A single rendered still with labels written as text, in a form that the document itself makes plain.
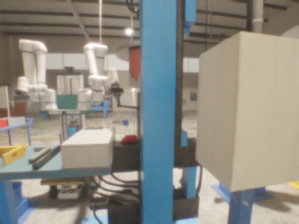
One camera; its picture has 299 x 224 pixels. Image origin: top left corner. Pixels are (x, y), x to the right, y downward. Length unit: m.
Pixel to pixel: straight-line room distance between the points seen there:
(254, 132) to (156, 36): 0.63
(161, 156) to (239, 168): 0.50
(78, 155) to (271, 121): 0.79
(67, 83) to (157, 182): 1.92
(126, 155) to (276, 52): 0.95
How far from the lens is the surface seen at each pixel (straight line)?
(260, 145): 0.47
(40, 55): 2.19
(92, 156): 0.81
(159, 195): 0.97
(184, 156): 1.17
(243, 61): 0.41
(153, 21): 0.86
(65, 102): 2.31
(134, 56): 1.13
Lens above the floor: 1.42
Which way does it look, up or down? 6 degrees down
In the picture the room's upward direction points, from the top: straight up
